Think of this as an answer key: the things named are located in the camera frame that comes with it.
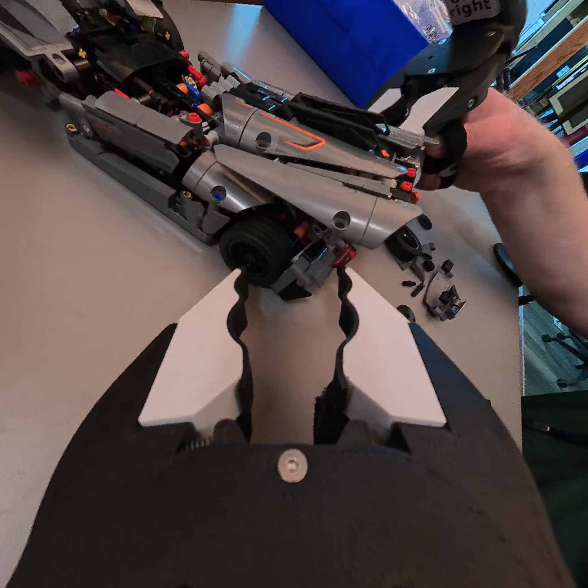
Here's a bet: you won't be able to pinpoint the loose black lego wheel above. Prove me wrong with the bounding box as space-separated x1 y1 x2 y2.
385 225 423 260

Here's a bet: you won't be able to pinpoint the small grey lego subassembly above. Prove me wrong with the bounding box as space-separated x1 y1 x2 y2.
423 271 467 322

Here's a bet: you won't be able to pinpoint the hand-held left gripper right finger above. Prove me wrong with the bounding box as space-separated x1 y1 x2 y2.
313 266 447 444

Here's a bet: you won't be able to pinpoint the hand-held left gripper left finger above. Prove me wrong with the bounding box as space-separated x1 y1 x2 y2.
138 268 254 444

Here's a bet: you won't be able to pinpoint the clear plastic bags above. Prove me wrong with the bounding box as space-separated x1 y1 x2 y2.
395 0 453 44

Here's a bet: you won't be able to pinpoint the person's right forearm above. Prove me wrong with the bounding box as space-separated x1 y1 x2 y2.
478 152 588 322

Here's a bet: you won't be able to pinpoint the grey lego car chassis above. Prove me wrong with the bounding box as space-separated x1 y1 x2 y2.
0 0 425 302

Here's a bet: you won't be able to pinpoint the person's right hand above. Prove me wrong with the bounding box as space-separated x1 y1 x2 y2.
416 87 579 197

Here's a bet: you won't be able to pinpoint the blue storage bin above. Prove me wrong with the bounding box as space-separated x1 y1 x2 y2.
263 0 453 108

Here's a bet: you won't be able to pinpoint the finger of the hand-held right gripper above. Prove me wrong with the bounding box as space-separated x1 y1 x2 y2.
367 80 417 127
399 86 461 138

